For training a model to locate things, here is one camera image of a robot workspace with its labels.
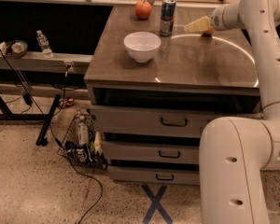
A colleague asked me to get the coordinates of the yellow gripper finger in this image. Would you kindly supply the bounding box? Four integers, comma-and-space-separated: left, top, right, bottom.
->
184, 16, 212, 33

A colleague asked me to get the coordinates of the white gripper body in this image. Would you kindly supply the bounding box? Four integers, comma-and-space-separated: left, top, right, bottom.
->
210, 4, 240, 31

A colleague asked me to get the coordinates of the orange fruit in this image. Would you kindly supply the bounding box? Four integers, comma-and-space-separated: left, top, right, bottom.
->
203, 27, 215, 35

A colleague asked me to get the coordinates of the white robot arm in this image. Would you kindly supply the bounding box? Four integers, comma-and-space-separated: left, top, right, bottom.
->
193, 0, 280, 224

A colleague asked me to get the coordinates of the energy drink can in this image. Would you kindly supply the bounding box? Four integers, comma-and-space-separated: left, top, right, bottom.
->
160, 0, 176, 36

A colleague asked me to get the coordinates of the red apple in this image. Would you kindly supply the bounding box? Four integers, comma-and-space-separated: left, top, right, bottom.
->
134, 0, 152, 20

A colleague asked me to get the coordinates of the white bowl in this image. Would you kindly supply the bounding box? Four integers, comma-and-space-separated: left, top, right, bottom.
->
123, 32, 161, 63

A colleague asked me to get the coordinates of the grey drawer cabinet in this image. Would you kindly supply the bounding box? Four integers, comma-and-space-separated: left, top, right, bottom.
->
85, 6, 259, 173

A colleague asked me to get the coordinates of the top grey drawer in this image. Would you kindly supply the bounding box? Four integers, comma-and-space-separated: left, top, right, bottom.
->
91, 105, 260, 138

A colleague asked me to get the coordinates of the grey drawer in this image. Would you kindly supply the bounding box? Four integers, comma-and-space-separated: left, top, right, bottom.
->
108, 166, 200, 185
91, 105, 260, 138
103, 141, 199, 164

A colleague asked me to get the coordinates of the middle grey drawer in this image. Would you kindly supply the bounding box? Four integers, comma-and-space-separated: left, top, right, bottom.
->
103, 141, 199, 164

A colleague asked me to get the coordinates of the bottom grey drawer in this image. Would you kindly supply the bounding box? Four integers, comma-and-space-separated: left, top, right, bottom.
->
108, 166, 200, 185

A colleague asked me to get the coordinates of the plastic bottle in basket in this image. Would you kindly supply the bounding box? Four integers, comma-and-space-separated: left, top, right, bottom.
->
77, 116, 89, 147

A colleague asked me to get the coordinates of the clear water bottle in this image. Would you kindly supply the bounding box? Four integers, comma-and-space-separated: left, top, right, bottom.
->
36, 30, 53, 58

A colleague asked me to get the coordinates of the grey side bench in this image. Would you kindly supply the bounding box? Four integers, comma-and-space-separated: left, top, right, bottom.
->
0, 51, 92, 75

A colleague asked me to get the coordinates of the small bowl with items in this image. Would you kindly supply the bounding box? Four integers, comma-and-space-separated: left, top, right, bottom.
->
0, 40, 28, 58

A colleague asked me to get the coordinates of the black desk leg left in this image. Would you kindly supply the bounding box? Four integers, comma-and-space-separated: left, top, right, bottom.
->
0, 94, 61, 146

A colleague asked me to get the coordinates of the wire basket with trash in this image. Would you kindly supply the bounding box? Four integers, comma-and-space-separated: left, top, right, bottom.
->
58, 109, 107, 170

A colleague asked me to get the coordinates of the black floor cable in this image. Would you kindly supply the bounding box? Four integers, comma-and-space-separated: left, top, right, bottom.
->
0, 49, 104, 224

